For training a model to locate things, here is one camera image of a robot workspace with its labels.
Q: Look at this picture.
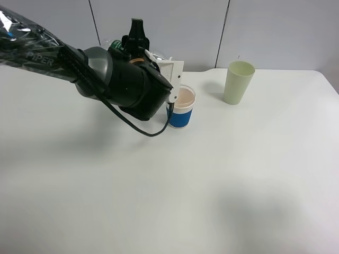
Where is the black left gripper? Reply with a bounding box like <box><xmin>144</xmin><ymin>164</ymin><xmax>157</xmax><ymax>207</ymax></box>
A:
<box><xmin>105</xmin><ymin>19</ymin><xmax>173</xmax><ymax>121</ymax></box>

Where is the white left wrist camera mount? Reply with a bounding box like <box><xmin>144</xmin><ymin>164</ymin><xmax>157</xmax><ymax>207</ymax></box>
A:
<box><xmin>145</xmin><ymin>50</ymin><xmax>184</xmax><ymax>103</ymax></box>

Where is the clear bottle green label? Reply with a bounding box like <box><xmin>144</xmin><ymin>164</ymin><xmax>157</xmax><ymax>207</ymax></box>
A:
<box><xmin>104</xmin><ymin>39</ymin><xmax>173</xmax><ymax>63</ymax></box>

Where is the pale green plastic cup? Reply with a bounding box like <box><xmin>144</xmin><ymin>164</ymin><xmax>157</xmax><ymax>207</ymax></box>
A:
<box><xmin>224</xmin><ymin>61</ymin><xmax>255</xmax><ymax>105</ymax></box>

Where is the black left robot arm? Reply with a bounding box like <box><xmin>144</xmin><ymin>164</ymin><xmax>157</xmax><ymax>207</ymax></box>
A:
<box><xmin>1</xmin><ymin>7</ymin><xmax>173</xmax><ymax>121</ymax></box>

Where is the blue sleeved glass cup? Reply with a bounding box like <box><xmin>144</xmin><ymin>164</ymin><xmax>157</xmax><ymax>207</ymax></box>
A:
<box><xmin>169</xmin><ymin>85</ymin><xmax>196</xmax><ymax>129</ymax></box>

